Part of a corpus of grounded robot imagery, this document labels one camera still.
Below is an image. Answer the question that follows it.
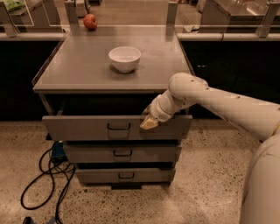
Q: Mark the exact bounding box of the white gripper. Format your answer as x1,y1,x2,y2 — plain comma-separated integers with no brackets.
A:
140,90,183,130

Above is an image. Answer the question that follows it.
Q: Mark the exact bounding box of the grey top drawer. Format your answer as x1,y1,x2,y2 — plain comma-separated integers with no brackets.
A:
42,115,192,141

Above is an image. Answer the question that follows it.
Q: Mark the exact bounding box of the grey drawer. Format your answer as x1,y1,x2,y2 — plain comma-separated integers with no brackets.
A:
64,145,181,163
76,168,176,184
42,115,192,141

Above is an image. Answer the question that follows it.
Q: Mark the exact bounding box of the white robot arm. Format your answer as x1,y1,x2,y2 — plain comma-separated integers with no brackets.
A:
140,73,280,224

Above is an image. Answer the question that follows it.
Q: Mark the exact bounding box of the grey drawer cabinet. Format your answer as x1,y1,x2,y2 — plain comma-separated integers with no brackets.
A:
33,26,189,186

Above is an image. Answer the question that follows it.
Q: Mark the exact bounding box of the grey middle drawer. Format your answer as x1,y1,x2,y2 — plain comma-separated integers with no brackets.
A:
64,145,181,163

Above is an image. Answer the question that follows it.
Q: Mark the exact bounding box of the grey bottom drawer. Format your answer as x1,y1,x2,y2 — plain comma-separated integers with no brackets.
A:
76,168,176,184

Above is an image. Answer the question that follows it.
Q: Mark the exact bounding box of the white ceramic bowl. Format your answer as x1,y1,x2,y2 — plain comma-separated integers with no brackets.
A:
108,46,142,73

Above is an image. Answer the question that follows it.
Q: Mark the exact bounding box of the blue power box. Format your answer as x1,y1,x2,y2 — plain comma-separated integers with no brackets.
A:
51,142,66,160

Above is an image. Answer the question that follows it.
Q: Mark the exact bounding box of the red apple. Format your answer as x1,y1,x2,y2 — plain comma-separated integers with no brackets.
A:
83,13,97,30

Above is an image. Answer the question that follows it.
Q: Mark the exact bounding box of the steel counter background right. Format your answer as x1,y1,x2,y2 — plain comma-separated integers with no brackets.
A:
199,0,270,33

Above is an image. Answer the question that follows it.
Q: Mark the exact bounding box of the green bag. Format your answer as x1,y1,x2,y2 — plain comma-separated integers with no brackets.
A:
3,0,25,12

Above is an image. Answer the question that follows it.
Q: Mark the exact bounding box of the black floor cable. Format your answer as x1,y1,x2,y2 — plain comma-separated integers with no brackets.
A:
20,145,77,224

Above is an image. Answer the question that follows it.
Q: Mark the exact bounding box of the metal post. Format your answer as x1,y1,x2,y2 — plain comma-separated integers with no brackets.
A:
64,0,79,26
255,0,280,39
166,1,178,25
0,1,19,38

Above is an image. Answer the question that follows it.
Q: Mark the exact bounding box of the far right metal post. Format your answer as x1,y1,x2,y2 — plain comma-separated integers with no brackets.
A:
255,0,280,39

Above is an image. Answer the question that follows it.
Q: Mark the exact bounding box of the white horizontal rail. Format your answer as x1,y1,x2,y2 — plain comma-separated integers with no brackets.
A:
0,33,280,41

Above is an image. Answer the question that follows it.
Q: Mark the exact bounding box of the far left metal post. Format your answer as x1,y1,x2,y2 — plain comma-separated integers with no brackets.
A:
0,1,19,38

